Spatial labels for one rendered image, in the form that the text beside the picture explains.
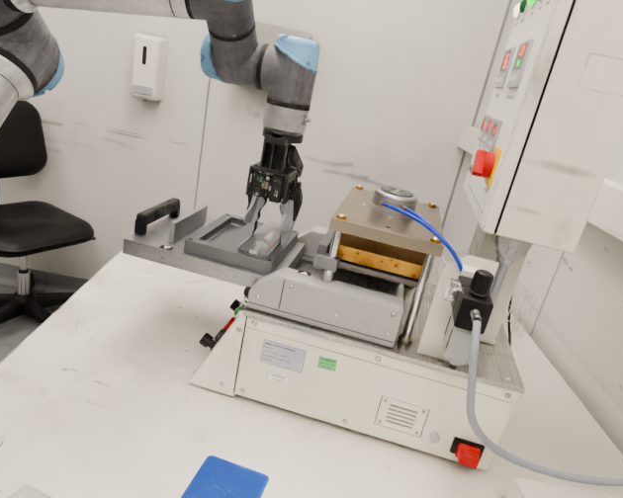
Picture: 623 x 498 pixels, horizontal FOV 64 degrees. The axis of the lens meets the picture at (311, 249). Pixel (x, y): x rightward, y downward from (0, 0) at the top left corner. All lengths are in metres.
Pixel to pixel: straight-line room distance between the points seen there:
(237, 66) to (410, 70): 1.55
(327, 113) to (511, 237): 1.66
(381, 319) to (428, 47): 1.72
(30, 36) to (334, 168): 1.61
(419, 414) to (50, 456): 0.56
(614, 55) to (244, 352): 0.68
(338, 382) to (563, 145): 0.49
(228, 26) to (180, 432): 0.63
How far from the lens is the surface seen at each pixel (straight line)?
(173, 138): 2.44
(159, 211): 1.02
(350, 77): 2.33
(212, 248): 0.90
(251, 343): 0.86
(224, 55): 0.86
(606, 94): 0.76
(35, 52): 1.02
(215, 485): 0.79
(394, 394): 0.86
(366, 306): 0.80
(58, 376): 0.98
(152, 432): 0.86
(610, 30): 0.76
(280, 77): 0.86
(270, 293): 0.82
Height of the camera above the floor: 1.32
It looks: 20 degrees down
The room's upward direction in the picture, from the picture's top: 12 degrees clockwise
